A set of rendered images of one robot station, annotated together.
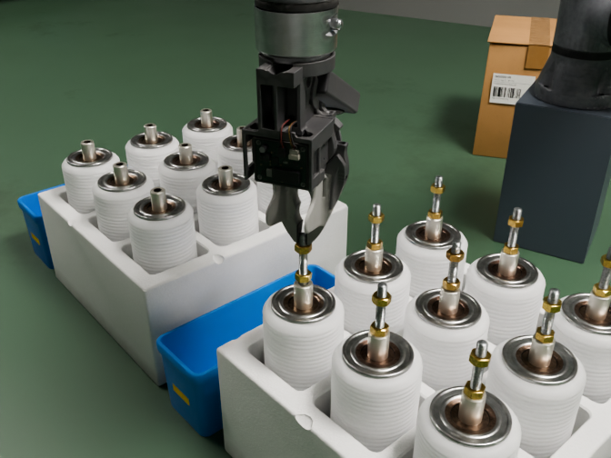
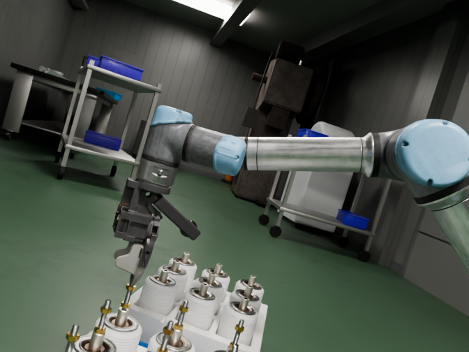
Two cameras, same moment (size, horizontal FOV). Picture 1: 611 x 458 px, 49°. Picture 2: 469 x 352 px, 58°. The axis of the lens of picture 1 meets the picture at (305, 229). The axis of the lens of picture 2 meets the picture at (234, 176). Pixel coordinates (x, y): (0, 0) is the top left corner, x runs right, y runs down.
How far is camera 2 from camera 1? 0.73 m
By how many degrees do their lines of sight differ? 52
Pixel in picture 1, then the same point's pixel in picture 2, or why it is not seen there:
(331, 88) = (161, 206)
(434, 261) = not seen: outside the picture
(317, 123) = (142, 214)
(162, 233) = (149, 287)
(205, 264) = (155, 316)
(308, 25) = (145, 165)
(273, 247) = (197, 339)
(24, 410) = (61, 332)
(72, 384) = not seen: hidden behind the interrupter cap
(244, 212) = (195, 309)
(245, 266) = not seen: hidden behind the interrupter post
